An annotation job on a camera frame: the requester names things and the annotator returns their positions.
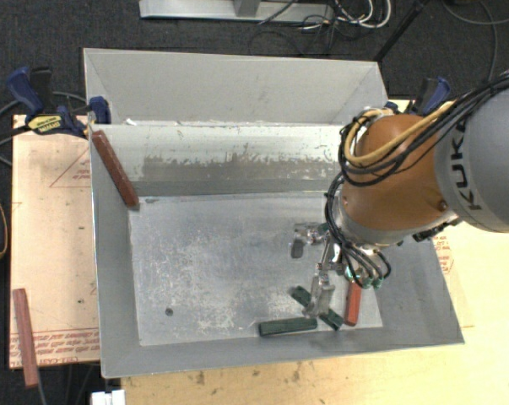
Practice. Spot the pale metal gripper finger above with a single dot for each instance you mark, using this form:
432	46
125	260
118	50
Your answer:
326	298
314	300

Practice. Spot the dark green block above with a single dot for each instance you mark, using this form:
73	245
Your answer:
288	326
332	320

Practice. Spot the red-brown flat block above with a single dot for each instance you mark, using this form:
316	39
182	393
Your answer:
25	340
352	306
115	169

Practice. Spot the grey metal bin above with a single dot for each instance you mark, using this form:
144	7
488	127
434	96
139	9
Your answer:
220	251

